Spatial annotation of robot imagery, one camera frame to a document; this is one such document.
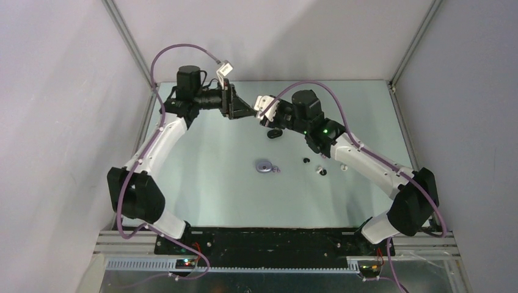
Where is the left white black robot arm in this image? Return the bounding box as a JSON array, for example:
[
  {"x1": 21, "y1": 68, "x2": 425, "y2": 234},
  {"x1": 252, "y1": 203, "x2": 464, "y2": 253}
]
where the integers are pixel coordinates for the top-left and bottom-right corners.
[{"x1": 107, "y1": 61, "x2": 256, "y2": 254}]

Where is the purple earbud charging case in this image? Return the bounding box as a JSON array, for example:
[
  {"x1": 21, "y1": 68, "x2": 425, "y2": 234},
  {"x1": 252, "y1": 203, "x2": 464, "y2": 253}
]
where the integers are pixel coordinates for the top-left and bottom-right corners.
[{"x1": 255, "y1": 160, "x2": 273, "y2": 173}]

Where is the black earbud charging case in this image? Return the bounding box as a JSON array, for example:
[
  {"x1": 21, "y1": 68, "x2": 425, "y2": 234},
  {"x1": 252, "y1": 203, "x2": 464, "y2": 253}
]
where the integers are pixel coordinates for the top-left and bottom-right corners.
[{"x1": 267, "y1": 129, "x2": 283, "y2": 139}]

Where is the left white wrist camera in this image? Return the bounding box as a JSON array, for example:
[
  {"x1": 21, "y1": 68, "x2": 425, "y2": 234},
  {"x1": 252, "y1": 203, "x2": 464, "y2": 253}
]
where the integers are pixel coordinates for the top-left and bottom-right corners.
[{"x1": 216, "y1": 60, "x2": 233, "y2": 83}]

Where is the aluminium frame post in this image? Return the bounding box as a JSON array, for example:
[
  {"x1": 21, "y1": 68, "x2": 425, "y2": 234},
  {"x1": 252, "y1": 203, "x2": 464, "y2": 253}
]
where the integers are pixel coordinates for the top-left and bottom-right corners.
[
  {"x1": 388, "y1": 0, "x2": 444, "y2": 94},
  {"x1": 101, "y1": 0, "x2": 155, "y2": 88}
]

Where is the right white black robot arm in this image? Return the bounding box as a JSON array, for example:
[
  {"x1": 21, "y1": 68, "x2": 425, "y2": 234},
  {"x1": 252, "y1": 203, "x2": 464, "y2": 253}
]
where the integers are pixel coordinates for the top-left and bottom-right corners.
[{"x1": 254, "y1": 90, "x2": 439, "y2": 255}]

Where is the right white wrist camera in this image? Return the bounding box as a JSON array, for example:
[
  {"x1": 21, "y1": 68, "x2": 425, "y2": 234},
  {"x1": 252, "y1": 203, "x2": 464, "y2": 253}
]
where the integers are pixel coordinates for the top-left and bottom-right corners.
[{"x1": 254, "y1": 95, "x2": 280, "y2": 121}]

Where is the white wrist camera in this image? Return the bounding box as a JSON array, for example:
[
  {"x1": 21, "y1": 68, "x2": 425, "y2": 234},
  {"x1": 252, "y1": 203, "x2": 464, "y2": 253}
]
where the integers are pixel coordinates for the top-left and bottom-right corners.
[
  {"x1": 254, "y1": 95, "x2": 280, "y2": 121},
  {"x1": 216, "y1": 60, "x2": 233, "y2": 83}
]

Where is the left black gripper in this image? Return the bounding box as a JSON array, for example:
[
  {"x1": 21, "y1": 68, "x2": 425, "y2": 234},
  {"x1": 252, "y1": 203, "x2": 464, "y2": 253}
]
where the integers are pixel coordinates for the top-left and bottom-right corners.
[{"x1": 193, "y1": 79, "x2": 255, "y2": 120}]

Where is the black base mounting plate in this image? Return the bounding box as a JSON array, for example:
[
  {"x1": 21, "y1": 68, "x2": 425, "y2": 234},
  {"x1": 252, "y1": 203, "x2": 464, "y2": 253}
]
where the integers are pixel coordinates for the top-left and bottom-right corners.
[{"x1": 154, "y1": 227, "x2": 395, "y2": 267}]

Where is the left aluminium frame post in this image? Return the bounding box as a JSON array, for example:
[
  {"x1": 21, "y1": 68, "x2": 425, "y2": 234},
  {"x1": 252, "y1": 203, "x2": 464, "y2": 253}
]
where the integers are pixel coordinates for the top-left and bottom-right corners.
[{"x1": 101, "y1": 0, "x2": 155, "y2": 88}]

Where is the grey slotted cable duct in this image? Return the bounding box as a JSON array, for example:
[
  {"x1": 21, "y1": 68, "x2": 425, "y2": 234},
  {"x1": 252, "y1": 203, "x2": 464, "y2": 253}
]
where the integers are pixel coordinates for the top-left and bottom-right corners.
[{"x1": 106, "y1": 258, "x2": 360, "y2": 273}]

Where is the right aluminium frame post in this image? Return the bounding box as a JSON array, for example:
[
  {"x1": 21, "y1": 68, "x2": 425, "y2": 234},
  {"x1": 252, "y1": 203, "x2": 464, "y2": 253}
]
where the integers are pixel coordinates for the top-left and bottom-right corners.
[{"x1": 388, "y1": 0, "x2": 444, "y2": 94}]

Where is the aluminium front frame rail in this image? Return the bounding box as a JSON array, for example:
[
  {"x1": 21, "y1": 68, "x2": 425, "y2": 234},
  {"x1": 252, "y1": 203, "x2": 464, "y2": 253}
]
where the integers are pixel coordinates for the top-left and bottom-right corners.
[{"x1": 93, "y1": 231, "x2": 461, "y2": 260}]

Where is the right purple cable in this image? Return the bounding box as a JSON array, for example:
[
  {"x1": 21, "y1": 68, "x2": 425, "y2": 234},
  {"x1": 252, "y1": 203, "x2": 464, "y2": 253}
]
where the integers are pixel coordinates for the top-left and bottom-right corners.
[{"x1": 261, "y1": 80, "x2": 448, "y2": 293}]

